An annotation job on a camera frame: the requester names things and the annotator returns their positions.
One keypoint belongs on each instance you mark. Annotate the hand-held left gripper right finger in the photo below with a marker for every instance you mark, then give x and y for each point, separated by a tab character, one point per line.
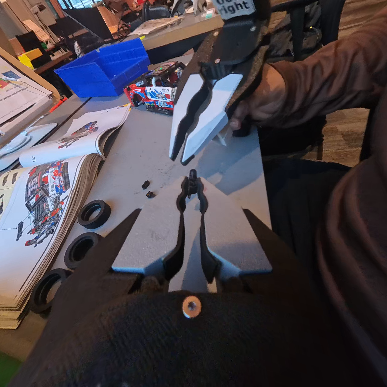
232	238

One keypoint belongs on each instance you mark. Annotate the person's right forearm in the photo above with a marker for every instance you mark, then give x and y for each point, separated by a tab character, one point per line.
332	66

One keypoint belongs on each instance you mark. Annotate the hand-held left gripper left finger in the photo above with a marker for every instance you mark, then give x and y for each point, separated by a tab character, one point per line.
151	235

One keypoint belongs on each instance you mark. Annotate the black star-printed brick piece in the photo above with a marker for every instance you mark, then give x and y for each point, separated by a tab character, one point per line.
192	181

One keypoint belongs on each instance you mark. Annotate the person's black pants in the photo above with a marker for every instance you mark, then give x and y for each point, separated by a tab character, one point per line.
296	205

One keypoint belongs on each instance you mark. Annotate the open toy instruction booklet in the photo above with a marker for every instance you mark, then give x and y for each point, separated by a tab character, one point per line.
45	196

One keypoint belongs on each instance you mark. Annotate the grey background desk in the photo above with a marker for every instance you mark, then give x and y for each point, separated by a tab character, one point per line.
181	33

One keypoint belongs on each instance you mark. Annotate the green plastic bin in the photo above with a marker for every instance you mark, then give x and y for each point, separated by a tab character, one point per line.
9	372

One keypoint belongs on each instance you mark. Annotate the task sheet on stand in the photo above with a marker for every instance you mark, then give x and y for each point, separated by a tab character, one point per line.
45	81

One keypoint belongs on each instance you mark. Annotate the person's brown sweater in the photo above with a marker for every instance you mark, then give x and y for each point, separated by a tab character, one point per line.
362	242

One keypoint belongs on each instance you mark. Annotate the black toy pin connector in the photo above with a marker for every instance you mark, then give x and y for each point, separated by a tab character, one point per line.
150	194

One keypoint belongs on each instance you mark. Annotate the yellow box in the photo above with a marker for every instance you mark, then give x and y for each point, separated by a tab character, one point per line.
28	57

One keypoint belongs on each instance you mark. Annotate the person's right hand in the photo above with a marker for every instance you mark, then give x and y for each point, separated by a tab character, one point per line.
263	96

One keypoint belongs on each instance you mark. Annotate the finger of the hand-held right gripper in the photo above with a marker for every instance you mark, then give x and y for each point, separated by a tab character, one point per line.
211	121
184	102

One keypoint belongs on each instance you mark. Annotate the white board stand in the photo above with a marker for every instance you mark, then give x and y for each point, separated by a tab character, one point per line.
27	136

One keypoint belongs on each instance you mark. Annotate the printed brick instruction sheet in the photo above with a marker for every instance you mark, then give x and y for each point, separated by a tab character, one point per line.
18	99

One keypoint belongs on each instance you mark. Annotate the red white toy race car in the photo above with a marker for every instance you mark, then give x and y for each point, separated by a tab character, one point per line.
151	96

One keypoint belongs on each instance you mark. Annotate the blue plastic bin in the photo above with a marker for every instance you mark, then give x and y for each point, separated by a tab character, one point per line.
90	78

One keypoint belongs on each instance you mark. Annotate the black oval toy connector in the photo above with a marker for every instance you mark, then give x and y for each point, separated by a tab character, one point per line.
145	185

